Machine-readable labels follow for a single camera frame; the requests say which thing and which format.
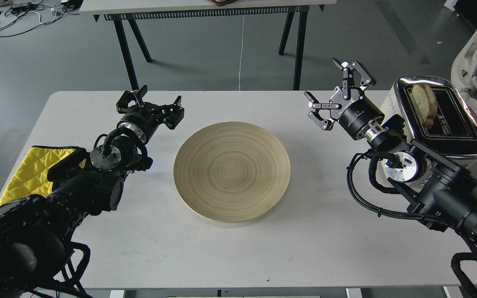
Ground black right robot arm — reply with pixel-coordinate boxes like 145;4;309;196
304;58;477;298

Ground brown object on back table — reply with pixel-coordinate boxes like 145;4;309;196
210;0;236;6

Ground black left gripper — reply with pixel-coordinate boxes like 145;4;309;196
117;85;184;144

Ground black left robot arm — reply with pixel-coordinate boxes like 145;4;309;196
0;86;184;298

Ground chrome white toaster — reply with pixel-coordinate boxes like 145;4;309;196
380;76;477;167

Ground white table with black legs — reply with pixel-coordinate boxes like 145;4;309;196
79;0;336;91

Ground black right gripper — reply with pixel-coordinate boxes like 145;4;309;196
304;58;385;141

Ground yellow quilted cloth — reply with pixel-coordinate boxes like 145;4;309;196
0;146;81;206

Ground white hanging cable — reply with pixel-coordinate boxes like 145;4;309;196
238;15;246;91

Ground round bamboo plate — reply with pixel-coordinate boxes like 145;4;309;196
173;121;291;223

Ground slice of bread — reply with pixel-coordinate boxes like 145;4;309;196
412;83;438;130

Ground cables and power strips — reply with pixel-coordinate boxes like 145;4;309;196
0;0;84;43

